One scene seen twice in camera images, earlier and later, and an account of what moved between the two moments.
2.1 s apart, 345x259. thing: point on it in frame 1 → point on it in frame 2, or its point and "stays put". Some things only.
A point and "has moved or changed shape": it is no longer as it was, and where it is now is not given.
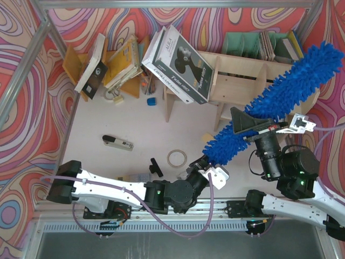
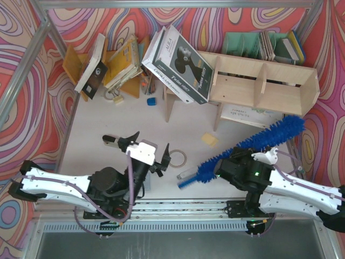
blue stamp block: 151,101 stays put
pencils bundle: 147,84 stays put
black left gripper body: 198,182 → 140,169
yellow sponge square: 207,137 stays put
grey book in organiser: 284,52 stays put
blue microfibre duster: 278,102 has moved or changed shape
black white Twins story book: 179,61 stays put
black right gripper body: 262,132 → 222,170
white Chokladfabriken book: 147,62 stays put
